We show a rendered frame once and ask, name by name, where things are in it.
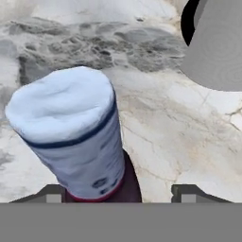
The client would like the white condiment bottle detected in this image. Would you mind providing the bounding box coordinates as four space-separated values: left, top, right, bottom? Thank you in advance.
4 65 143 204

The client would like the grey cylindrical container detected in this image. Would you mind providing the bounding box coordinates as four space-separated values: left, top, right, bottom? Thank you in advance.
180 0 242 93

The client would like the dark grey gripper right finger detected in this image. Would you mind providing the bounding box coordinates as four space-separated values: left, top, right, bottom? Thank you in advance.
170 183 233 204

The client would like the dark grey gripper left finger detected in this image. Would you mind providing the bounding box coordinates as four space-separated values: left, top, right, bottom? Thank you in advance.
9 183 67 204

